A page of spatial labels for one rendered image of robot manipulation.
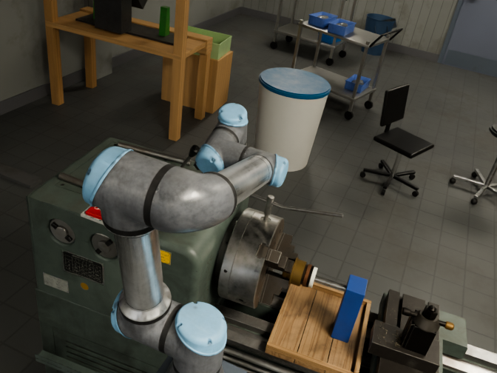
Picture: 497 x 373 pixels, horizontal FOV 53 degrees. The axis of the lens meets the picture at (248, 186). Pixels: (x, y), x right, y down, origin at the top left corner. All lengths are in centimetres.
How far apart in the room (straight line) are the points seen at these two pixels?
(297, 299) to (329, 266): 160
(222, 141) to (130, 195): 43
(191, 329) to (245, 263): 47
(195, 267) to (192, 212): 64
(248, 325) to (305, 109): 260
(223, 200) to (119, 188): 18
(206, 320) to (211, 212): 37
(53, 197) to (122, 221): 76
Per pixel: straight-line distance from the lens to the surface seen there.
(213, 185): 86
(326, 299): 191
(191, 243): 145
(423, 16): 861
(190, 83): 522
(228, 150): 120
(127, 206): 85
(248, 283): 156
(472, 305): 363
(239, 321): 178
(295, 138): 421
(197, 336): 112
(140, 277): 104
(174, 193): 82
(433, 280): 368
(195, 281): 150
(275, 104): 409
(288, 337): 174
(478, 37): 858
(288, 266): 163
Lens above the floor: 218
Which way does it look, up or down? 32 degrees down
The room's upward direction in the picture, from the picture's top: 9 degrees clockwise
